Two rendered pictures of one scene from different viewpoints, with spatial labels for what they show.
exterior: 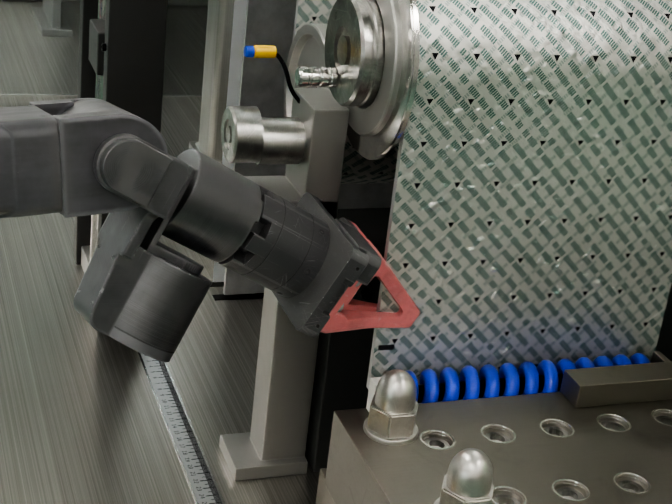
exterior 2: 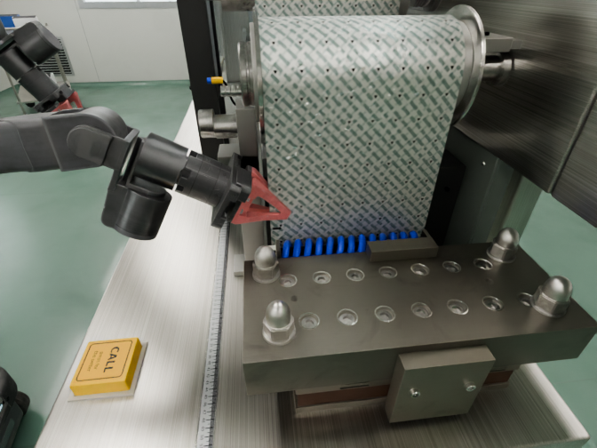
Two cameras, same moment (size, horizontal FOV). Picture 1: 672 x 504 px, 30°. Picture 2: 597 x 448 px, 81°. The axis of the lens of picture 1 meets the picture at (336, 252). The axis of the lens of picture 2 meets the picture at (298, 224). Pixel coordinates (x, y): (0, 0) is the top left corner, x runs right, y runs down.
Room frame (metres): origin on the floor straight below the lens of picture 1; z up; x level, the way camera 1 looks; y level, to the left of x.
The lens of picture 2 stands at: (0.39, -0.18, 1.35)
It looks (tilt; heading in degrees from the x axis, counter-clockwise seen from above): 35 degrees down; 15
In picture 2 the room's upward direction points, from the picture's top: straight up
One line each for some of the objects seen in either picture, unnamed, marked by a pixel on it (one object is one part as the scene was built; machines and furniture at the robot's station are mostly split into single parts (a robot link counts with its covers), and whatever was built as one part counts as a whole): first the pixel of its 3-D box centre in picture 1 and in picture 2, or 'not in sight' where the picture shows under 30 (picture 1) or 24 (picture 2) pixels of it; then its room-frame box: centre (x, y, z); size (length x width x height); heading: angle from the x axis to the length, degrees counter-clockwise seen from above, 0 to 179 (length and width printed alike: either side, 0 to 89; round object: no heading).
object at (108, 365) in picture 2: not in sight; (108, 364); (0.60, 0.15, 0.91); 0.07 x 0.07 x 0.02; 22
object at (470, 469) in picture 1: (468, 483); (278, 317); (0.63, -0.09, 1.05); 0.04 x 0.04 x 0.04
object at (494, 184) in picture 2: not in sight; (338, 74); (1.96, 0.06, 1.02); 2.24 x 0.04 x 0.24; 22
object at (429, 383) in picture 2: not in sight; (436, 387); (0.65, -0.27, 0.96); 0.10 x 0.03 x 0.11; 112
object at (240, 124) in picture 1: (241, 134); (207, 124); (0.84, 0.08, 1.18); 0.04 x 0.02 x 0.04; 22
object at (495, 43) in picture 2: not in sight; (489, 40); (0.94, -0.29, 1.28); 0.06 x 0.05 x 0.02; 112
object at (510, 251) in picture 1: (535, 264); (354, 188); (0.82, -0.14, 1.11); 0.23 x 0.01 x 0.18; 112
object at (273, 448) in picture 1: (276, 291); (242, 197); (0.85, 0.04, 1.05); 0.06 x 0.05 x 0.31; 112
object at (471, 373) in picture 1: (531, 384); (353, 246); (0.80, -0.15, 1.03); 0.21 x 0.04 x 0.03; 112
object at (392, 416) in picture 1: (395, 401); (265, 260); (0.71, -0.05, 1.05); 0.04 x 0.04 x 0.04
